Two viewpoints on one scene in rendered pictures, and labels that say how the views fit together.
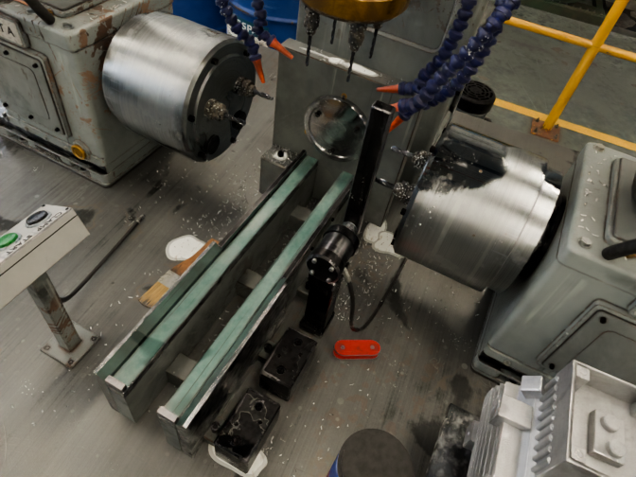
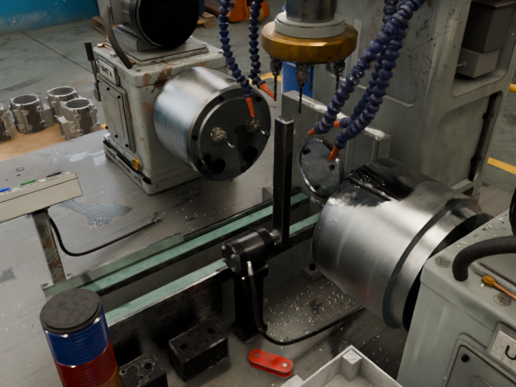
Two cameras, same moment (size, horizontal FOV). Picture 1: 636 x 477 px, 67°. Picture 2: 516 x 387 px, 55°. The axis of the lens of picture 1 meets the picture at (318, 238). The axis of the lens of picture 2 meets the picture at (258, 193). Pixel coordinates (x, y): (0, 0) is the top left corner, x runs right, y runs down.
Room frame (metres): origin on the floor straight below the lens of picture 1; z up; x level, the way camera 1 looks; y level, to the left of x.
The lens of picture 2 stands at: (-0.06, -0.43, 1.59)
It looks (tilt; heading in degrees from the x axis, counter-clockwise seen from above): 33 degrees down; 35
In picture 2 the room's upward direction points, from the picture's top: straight up
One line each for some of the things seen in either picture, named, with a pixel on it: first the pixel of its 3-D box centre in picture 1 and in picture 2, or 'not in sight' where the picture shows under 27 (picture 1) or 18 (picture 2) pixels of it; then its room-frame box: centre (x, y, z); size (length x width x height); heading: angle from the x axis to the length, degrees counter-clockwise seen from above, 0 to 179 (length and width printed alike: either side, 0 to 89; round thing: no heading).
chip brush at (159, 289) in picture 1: (184, 272); not in sight; (0.54, 0.25, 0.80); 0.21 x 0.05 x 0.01; 158
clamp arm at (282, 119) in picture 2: (363, 177); (281, 185); (0.56, -0.05, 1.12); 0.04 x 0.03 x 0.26; 162
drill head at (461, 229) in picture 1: (485, 215); (411, 251); (0.62, -0.28, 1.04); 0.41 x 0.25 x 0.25; 72
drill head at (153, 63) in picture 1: (164, 79); (201, 116); (0.84, 0.37, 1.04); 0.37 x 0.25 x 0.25; 72
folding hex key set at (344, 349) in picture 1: (356, 349); (270, 363); (0.44, -0.11, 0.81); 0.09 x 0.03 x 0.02; 102
